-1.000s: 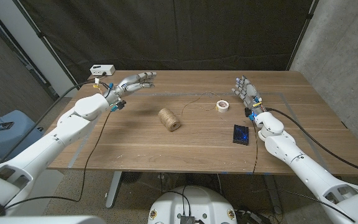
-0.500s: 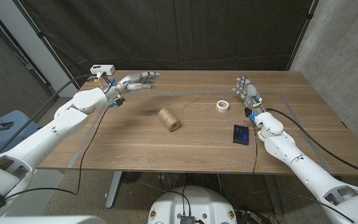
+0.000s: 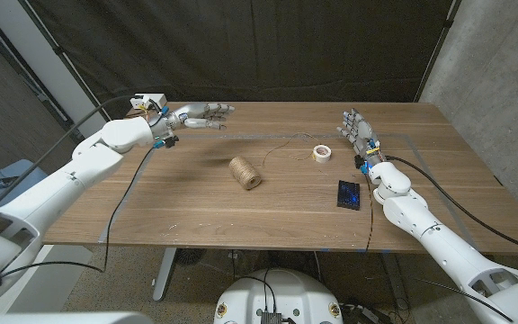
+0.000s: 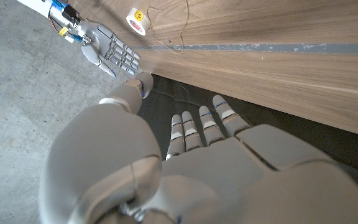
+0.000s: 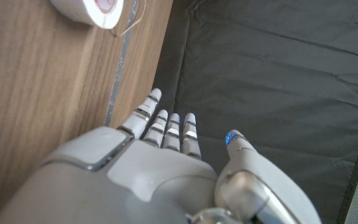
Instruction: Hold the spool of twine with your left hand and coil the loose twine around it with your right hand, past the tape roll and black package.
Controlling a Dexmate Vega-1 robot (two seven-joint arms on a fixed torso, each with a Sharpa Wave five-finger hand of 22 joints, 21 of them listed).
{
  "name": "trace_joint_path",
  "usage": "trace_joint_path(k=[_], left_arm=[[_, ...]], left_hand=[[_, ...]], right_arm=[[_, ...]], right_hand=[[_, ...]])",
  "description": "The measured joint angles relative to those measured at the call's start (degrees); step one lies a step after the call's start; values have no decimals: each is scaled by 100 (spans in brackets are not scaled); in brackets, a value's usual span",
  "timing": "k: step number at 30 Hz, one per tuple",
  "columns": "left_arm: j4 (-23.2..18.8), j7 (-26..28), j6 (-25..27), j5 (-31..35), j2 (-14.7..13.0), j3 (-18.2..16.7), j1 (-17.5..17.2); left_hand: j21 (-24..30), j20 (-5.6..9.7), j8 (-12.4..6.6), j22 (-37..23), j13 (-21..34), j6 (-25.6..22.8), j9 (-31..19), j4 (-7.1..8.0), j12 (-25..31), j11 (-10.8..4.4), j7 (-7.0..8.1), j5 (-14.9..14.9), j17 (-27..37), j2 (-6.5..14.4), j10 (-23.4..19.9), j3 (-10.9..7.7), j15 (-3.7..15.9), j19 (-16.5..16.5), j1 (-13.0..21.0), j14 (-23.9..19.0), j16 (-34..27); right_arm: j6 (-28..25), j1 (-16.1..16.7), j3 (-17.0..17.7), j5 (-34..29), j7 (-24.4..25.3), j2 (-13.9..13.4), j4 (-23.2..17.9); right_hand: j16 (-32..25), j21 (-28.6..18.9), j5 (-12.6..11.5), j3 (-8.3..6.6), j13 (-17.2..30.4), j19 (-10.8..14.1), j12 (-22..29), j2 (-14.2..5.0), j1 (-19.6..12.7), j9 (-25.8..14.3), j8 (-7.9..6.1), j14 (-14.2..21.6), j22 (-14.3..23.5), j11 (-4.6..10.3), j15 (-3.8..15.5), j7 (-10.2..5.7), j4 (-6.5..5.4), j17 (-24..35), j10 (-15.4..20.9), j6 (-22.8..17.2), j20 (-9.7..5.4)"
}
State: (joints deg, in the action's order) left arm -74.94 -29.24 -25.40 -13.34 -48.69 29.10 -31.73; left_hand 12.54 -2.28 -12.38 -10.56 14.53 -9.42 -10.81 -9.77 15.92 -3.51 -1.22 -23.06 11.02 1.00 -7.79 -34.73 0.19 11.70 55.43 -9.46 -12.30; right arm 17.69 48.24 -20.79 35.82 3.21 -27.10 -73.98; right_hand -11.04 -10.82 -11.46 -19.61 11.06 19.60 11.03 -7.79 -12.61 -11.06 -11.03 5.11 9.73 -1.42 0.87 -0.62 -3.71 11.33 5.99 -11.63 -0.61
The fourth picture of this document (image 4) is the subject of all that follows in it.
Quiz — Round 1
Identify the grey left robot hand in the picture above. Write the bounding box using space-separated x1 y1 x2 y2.
38 72 358 224

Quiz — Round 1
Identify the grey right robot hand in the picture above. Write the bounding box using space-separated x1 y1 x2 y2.
80 18 141 78

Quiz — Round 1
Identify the jute twine strand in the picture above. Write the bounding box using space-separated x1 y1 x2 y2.
146 0 190 54

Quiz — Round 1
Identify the white tape roll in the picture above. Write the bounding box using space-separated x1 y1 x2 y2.
126 7 151 37

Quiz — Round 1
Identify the grey tape marking strip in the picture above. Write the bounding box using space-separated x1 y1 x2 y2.
132 42 358 55

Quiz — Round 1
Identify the black backdrop curtain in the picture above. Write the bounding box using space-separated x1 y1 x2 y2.
137 73 358 203

